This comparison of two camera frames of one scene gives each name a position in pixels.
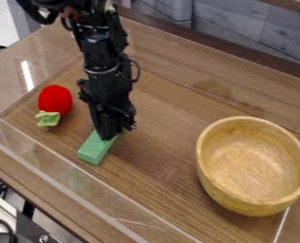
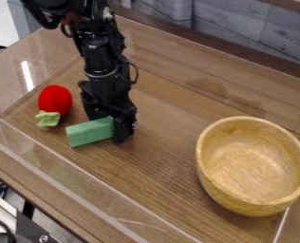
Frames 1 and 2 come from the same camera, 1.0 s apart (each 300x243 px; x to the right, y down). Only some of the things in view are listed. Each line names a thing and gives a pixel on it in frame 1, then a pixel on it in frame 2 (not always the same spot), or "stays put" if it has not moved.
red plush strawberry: [54, 102] stays put
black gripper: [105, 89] stays put
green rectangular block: [94, 148] to [86, 133]
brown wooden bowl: [253, 164] stays put
